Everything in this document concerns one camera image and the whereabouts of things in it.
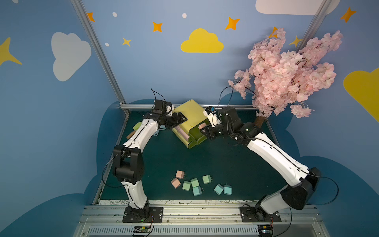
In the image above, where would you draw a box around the controller board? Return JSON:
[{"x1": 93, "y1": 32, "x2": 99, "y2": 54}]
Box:
[
  {"x1": 133, "y1": 226, "x2": 151, "y2": 235},
  {"x1": 258, "y1": 225, "x2": 273, "y2": 237}
]

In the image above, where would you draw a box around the right controller board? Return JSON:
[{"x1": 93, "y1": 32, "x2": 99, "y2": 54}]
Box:
[{"x1": 258, "y1": 225, "x2": 273, "y2": 237}]

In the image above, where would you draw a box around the blue toy dustpan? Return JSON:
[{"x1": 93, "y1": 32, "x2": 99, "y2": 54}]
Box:
[{"x1": 153, "y1": 125, "x2": 166, "y2": 136}]

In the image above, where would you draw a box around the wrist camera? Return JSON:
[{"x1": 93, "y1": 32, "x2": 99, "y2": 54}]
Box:
[
  {"x1": 203, "y1": 106, "x2": 220, "y2": 127},
  {"x1": 152, "y1": 99, "x2": 174, "y2": 116}
]

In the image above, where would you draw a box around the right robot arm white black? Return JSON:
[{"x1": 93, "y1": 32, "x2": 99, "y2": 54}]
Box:
[{"x1": 199, "y1": 106, "x2": 321, "y2": 217}]

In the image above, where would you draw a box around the yellow-green drawer cabinet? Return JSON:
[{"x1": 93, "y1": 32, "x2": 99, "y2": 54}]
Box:
[{"x1": 174, "y1": 99, "x2": 209, "y2": 134}]

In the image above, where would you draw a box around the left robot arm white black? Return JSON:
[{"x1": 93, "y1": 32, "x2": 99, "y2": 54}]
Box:
[{"x1": 111, "y1": 112, "x2": 188, "y2": 210}]

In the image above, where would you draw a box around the pink cherry blossom tree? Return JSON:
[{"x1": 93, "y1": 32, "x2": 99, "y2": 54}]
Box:
[{"x1": 228, "y1": 28, "x2": 343, "y2": 128}]

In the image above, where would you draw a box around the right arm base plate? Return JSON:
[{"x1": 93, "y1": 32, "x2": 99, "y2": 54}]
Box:
[{"x1": 239, "y1": 204, "x2": 281, "y2": 223}]

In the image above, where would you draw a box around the teal plug tilted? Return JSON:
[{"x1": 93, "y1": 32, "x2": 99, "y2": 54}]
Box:
[{"x1": 214, "y1": 184, "x2": 224, "y2": 195}]

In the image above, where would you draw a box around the left controller board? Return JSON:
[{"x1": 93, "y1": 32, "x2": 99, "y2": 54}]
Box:
[{"x1": 133, "y1": 226, "x2": 151, "y2": 235}]

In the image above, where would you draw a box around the teal plug far right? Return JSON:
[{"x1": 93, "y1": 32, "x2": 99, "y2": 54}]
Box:
[{"x1": 224, "y1": 185, "x2": 233, "y2": 196}]

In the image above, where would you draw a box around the green plug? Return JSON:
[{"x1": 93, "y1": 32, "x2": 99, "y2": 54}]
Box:
[
  {"x1": 190, "y1": 178, "x2": 200, "y2": 188},
  {"x1": 182, "y1": 181, "x2": 191, "y2": 192},
  {"x1": 202, "y1": 175, "x2": 213, "y2": 184}
]

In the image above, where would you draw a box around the teal plug lower middle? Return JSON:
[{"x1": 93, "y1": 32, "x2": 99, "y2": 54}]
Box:
[{"x1": 192, "y1": 186, "x2": 203, "y2": 197}]

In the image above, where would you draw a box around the green toy shovel wooden handle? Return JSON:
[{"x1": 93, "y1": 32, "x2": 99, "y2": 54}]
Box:
[{"x1": 126, "y1": 122, "x2": 142, "y2": 140}]

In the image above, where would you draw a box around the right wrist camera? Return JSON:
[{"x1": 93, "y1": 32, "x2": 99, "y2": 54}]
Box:
[{"x1": 203, "y1": 106, "x2": 220, "y2": 127}]

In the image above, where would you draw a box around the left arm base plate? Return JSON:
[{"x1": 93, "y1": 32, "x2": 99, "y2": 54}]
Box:
[{"x1": 122, "y1": 206, "x2": 164, "y2": 223}]

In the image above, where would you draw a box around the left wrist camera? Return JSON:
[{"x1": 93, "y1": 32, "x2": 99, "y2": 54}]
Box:
[{"x1": 152, "y1": 99, "x2": 174, "y2": 116}]

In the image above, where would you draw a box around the pink plug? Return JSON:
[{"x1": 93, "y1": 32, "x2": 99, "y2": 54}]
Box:
[
  {"x1": 175, "y1": 170, "x2": 186, "y2": 179},
  {"x1": 171, "y1": 178, "x2": 181, "y2": 189},
  {"x1": 198, "y1": 123, "x2": 207, "y2": 130}
]

